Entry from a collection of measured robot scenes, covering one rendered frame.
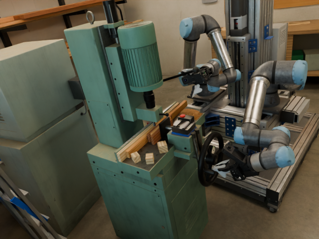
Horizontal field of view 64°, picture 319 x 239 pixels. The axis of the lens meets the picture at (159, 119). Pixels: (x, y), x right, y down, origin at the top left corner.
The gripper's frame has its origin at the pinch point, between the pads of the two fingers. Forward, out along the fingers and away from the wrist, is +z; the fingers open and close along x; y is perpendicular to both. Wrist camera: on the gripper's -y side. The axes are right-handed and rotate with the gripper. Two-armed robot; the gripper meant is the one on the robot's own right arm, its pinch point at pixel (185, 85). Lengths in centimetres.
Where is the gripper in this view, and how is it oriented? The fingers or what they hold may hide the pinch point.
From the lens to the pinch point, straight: 136.7
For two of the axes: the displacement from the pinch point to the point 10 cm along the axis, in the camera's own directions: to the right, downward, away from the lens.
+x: 3.7, 8.8, 2.9
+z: -5.5, 4.6, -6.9
